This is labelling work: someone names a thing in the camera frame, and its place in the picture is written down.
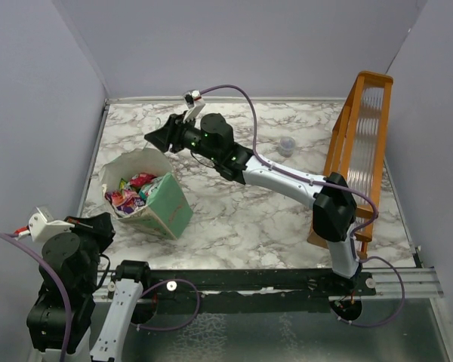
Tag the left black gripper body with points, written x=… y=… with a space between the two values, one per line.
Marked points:
x=97 y=237

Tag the green paper gift bag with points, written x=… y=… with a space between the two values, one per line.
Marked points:
x=139 y=189

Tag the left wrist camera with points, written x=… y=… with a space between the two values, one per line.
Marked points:
x=42 y=226

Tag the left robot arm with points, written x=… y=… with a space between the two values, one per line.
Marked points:
x=59 y=323

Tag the green yellow snack packet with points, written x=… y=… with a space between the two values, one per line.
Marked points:
x=125 y=185

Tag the orange wooden rack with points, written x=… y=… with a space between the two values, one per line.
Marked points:
x=359 y=136

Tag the teal snack packet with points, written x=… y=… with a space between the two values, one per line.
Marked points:
x=148 y=190

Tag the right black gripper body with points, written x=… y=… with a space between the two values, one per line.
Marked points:
x=185 y=136

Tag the purple snack packet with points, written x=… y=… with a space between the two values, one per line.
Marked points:
x=124 y=201

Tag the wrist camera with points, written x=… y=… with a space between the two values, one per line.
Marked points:
x=195 y=104
x=42 y=226

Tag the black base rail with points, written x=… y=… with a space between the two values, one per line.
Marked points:
x=244 y=291

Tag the small clear plastic cup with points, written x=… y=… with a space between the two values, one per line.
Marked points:
x=286 y=147

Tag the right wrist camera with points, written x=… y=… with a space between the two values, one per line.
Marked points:
x=195 y=104

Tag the red snack packet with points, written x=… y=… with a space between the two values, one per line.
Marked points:
x=141 y=179

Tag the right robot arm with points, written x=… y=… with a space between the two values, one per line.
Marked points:
x=332 y=204

